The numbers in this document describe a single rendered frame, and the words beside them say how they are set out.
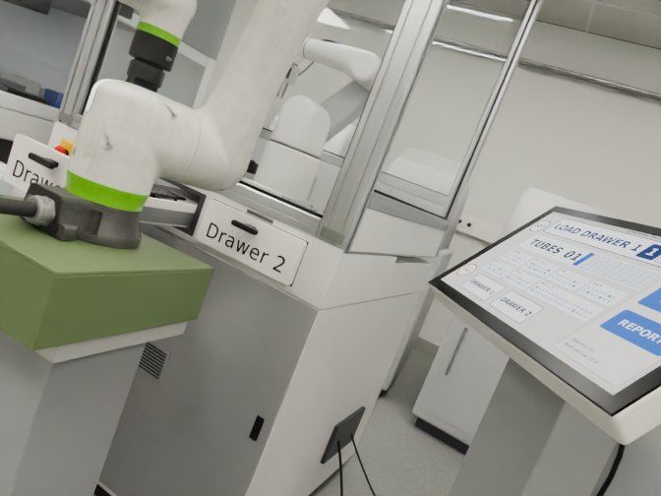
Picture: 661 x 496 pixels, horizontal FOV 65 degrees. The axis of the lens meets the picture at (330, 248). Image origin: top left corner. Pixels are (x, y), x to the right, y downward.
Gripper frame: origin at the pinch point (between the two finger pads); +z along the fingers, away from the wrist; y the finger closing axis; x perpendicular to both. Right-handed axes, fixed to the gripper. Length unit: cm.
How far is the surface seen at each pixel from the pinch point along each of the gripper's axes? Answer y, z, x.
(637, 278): 2, -15, 102
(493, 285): -8, -5, 84
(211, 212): -19.4, 6.6, 14.3
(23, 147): 10.8, 6.1, -15.8
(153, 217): -7.7, 11.4, 8.0
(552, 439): 2, 12, 101
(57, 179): 10.8, 9.0, -2.6
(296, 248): -19.4, 5.8, 39.8
